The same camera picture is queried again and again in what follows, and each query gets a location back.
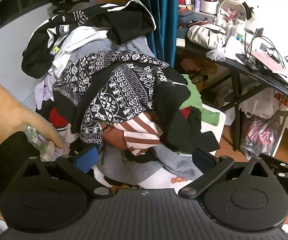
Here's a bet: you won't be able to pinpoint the white makeup brush holder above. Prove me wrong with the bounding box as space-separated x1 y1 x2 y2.
199 0 220 15

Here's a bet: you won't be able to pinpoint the green garment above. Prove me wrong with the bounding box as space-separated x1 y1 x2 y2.
179 74 221 127

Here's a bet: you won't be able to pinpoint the white printed cloth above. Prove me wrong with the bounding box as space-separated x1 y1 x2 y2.
136 105 226 189

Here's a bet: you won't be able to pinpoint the black jacket white print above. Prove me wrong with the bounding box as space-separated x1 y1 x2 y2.
21 2 114 79

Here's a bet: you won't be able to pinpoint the grey fleece garment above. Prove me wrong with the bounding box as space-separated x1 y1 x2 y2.
95 142 204 187

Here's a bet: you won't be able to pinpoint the black desk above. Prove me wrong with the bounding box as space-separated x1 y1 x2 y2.
175 39 288 153

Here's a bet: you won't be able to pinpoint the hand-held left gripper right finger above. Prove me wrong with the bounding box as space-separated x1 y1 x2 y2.
178 149 276 197

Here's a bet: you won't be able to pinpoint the tan wooden chair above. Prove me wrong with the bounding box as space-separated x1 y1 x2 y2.
0 80 65 220

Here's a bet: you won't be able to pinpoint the pink notebook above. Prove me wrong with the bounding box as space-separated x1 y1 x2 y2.
251 51 288 73

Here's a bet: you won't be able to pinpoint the white pleated bag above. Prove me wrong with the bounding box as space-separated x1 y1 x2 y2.
186 22 228 50

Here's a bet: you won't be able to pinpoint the white plastic bag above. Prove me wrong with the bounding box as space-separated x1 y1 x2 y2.
239 87 288 119

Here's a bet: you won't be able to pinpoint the pink plastic bag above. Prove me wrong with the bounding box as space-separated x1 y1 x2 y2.
240 115 282 159

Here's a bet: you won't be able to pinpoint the cluster of cosmetic bottles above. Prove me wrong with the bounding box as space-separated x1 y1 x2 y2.
178 0 267 42

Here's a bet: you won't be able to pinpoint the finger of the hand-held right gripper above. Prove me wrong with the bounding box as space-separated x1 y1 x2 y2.
258 154 288 172

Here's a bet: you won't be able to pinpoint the black white patterned garment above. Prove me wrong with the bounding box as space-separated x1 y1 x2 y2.
52 50 178 143

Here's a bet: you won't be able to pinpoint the brown white striped garment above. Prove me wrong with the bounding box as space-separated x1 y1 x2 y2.
112 112 164 157

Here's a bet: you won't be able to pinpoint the lavender garment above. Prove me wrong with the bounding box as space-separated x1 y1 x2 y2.
34 76 57 110

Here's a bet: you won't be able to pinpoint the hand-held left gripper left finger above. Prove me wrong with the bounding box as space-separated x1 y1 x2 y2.
21 147 110 197

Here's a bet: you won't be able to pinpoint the green floral cloth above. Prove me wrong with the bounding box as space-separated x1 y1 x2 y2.
23 126 67 162

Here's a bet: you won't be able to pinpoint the red garment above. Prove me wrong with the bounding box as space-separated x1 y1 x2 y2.
49 107 69 130

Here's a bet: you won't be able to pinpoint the black phone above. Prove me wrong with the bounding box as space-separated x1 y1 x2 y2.
235 53 259 72

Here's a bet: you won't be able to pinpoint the teal curtain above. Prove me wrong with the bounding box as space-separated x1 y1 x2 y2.
130 0 181 69

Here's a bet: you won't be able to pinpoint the pale blue fleece garment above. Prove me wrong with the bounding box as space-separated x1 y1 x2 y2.
69 35 157 63

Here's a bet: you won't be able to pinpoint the blue pouch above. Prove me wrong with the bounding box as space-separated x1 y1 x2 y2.
178 10 202 25

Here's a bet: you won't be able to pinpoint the black cable loop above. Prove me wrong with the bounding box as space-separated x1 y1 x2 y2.
243 34 286 69

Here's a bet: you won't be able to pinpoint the black exercise bike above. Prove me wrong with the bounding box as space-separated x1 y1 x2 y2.
51 0 90 14

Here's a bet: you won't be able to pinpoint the white paper bag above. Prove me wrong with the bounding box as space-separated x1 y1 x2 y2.
223 35 248 61

